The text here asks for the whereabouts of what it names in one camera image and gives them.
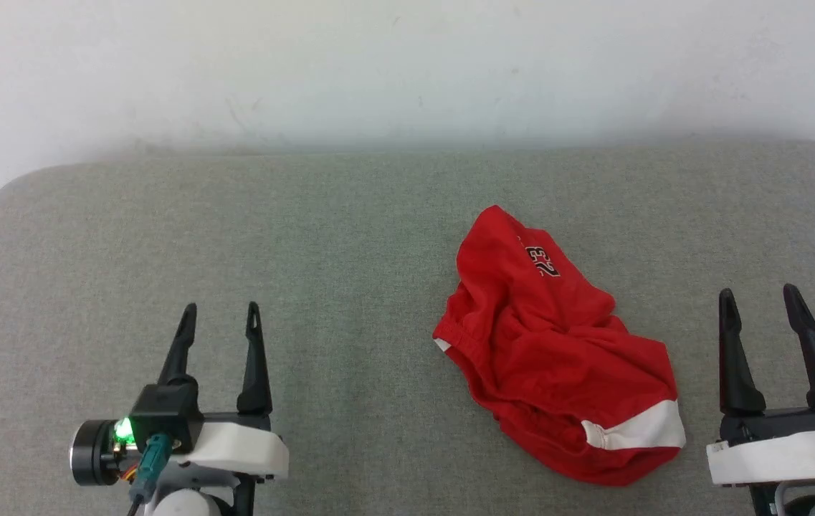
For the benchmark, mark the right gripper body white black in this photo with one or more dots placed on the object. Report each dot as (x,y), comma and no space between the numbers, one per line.
(780,455)

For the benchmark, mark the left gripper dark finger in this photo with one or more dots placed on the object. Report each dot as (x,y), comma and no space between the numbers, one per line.
(255,365)
(179,351)

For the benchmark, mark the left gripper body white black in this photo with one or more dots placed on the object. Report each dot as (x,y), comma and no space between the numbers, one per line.
(235,444)

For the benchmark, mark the red shorts with white trim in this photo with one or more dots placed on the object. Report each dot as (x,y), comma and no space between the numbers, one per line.
(550,358)

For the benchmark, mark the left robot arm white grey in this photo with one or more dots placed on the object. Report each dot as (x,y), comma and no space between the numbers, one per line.
(185,502)

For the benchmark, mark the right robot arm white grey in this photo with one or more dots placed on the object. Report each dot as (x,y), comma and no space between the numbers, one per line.
(808,502)

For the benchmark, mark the grey fabric sofa cushion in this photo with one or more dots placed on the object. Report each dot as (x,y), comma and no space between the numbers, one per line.
(307,287)

